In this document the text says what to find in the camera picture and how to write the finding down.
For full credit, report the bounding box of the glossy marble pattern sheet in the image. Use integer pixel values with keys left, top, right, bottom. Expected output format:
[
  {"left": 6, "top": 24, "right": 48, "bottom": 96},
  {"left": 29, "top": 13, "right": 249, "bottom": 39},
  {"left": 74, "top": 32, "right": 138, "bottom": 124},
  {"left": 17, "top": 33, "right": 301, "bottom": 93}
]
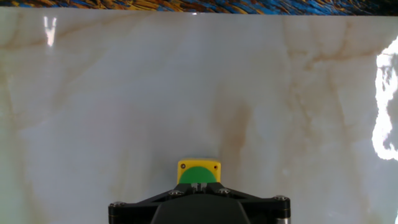
[{"left": 0, "top": 6, "right": 398, "bottom": 224}]

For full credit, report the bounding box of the blue starry painting cloth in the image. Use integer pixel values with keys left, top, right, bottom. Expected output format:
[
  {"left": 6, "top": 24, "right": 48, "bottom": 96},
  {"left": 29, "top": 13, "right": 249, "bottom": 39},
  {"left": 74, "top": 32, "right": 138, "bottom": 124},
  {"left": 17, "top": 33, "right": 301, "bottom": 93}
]
[{"left": 0, "top": 0, "right": 398, "bottom": 17}]

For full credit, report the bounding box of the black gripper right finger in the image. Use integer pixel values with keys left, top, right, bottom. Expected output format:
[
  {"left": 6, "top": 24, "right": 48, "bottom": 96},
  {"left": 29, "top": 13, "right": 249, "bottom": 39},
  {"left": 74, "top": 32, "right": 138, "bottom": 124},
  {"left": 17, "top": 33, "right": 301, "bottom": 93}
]
[{"left": 199, "top": 182, "right": 292, "bottom": 224}]

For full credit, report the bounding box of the yellow box green mushroom button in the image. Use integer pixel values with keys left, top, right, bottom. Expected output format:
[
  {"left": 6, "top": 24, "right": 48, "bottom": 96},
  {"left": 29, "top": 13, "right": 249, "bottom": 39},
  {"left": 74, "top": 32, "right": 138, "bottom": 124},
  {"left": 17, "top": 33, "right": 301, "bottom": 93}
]
[{"left": 176, "top": 158, "right": 222, "bottom": 185}]

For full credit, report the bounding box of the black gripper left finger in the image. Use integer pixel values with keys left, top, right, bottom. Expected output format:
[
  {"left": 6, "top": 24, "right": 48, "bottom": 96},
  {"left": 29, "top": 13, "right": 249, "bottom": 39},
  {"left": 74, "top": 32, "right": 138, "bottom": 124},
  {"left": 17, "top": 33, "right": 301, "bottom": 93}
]
[{"left": 108, "top": 182, "right": 200, "bottom": 224}]

